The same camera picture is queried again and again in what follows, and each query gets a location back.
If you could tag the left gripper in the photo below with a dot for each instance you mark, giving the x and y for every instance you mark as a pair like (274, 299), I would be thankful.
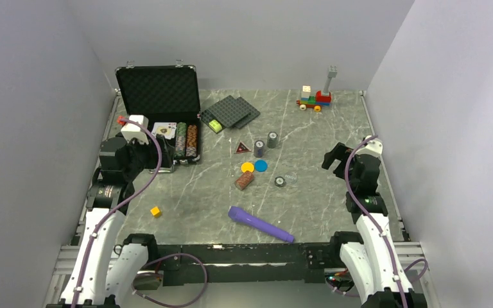
(153, 156)

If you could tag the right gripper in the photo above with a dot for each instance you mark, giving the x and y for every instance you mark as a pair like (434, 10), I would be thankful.
(341, 153)

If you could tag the single dark poker chip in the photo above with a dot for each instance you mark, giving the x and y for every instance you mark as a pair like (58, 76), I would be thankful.
(279, 181)

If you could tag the red tan poker chip stack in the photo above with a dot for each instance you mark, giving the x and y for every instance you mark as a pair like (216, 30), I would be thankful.
(244, 180)

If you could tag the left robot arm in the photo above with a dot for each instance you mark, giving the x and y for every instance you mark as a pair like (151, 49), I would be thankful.
(96, 281)

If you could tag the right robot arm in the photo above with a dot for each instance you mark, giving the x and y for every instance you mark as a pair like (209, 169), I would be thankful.
(369, 254)

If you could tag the black poker set case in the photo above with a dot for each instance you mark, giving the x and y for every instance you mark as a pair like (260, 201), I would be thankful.
(164, 93)

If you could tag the playing cards deck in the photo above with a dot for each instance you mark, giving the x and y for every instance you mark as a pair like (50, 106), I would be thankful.
(165, 129)

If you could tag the green poker chip stack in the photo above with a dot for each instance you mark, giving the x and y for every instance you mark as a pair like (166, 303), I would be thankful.
(181, 136)

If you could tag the clear round dealer button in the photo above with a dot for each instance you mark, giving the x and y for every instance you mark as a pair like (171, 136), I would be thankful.
(291, 178)

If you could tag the small yellow cube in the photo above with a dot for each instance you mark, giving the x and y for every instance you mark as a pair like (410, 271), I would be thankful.
(155, 212)

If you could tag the orange poker chip stack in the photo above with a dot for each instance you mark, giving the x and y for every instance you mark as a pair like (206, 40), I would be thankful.
(191, 141)

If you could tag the toy brick train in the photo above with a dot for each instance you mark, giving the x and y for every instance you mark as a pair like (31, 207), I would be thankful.
(322, 98)

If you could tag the lime green toy block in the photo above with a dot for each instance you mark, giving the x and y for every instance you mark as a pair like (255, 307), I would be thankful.
(215, 126)

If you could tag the blue round disc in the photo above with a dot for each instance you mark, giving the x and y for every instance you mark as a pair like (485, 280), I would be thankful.
(261, 165)

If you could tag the dark grey building baseplate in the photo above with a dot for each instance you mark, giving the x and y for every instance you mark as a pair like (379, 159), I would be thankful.
(227, 111)

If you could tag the yellow round disc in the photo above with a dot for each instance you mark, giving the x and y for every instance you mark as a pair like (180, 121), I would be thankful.
(247, 167)

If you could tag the red triangular dealer token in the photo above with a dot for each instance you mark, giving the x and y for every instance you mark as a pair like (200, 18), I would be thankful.
(242, 148)

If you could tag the purple flashlight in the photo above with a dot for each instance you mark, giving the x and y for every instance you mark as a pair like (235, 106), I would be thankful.
(241, 216)

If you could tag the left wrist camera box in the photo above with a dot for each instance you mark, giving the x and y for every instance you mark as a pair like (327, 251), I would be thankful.
(131, 131)

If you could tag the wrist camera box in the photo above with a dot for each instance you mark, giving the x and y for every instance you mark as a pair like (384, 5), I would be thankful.
(373, 148)
(131, 131)

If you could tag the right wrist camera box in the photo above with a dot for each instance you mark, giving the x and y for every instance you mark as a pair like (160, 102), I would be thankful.
(373, 148)

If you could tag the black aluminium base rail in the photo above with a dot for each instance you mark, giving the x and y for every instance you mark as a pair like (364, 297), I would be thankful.
(222, 263)

